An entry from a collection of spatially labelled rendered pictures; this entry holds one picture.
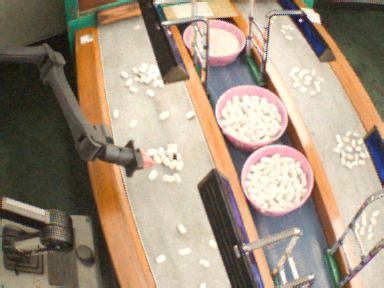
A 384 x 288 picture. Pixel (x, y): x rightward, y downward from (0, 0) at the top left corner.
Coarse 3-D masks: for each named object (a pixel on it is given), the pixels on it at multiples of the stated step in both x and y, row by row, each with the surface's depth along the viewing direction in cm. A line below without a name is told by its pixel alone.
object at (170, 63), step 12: (144, 0) 169; (156, 0) 171; (144, 12) 166; (156, 12) 159; (156, 36) 154; (168, 36) 153; (156, 48) 153; (168, 48) 147; (156, 60) 151; (168, 60) 145; (180, 60) 148; (168, 72) 144; (180, 72) 144
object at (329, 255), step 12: (360, 216) 121; (348, 228) 128; (324, 252) 150; (360, 252) 120; (372, 252) 111; (336, 264) 144; (348, 264) 130; (360, 264) 120; (336, 276) 141; (348, 276) 129
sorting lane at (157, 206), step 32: (128, 32) 208; (128, 64) 195; (128, 96) 184; (160, 96) 184; (128, 128) 175; (160, 128) 175; (192, 128) 175; (192, 160) 168; (128, 192) 160; (160, 192) 161; (192, 192) 161; (160, 224) 154; (192, 224) 154; (192, 256) 147
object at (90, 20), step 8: (200, 0) 217; (208, 0) 219; (232, 0) 225; (256, 0) 226; (272, 0) 227; (304, 0) 230; (312, 0) 231; (88, 16) 204; (96, 16) 206; (136, 16) 216; (72, 24) 204; (80, 24) 206; (88, 24) 209; (96, 24) 211; (104, 24) 213; (72, 32) 209; (72, 40) 213; (72, 48) 218; (72, 56) 225
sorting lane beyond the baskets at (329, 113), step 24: (264, 24) 213; (288, 24) 215; (288, 48) 203; (288, 72) 193; (312, 96) 186; (336, 96) 187; (312, 120) 179; (336, 120) 179; (336, 144) 172; (360, 144) 172; (336, 168) 166; (360, 168) 165; (336, 192) 159; (360, 192) 159; (360, 240) 147
